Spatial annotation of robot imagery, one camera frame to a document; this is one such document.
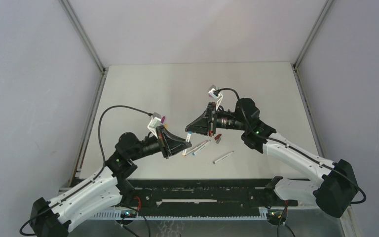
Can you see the red white pen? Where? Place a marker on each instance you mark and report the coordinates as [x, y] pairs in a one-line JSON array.
[[188, 152]]

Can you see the white cable duct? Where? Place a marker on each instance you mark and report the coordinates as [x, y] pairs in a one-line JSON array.
[[118, 214]]

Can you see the yellow white pen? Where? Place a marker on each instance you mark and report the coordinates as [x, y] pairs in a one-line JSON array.
[[187, 146]]

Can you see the grey white pen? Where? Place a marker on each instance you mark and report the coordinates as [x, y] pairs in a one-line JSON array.
[[223, 157]]

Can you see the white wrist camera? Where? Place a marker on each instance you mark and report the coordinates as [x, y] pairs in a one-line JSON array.
[[217, 97], [155, 121]]

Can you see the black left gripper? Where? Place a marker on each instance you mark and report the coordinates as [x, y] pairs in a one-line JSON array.
[[169, 143]]

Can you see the aluminium frame rail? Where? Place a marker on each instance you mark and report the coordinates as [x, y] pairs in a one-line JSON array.
[[297, 63], [92, 53]]

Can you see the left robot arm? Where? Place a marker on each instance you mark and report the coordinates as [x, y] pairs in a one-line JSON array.
[[107, 187]]

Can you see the right aluminium frame rail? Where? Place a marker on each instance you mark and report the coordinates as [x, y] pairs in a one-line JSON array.
[[297, 63]]

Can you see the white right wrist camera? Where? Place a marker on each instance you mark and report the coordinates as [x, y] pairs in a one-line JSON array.
[[217, 97]]

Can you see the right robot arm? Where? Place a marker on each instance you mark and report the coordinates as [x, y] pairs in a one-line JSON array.
[[330, 185]]

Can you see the blue pen cap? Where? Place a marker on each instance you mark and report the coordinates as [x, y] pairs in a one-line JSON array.
[[188, 136]]

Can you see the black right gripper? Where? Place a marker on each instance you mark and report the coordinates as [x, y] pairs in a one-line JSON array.
[[203, 125]]

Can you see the blue white pen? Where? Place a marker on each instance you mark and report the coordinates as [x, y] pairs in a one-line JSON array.
[[201, 148]]

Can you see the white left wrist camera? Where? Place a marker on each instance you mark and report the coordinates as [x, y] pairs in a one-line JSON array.
[[155, 121]]

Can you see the brown pen cap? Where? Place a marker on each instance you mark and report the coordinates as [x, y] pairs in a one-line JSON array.
[[218, 136]]

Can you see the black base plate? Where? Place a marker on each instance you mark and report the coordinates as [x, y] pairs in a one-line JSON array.
[[206, 196]]

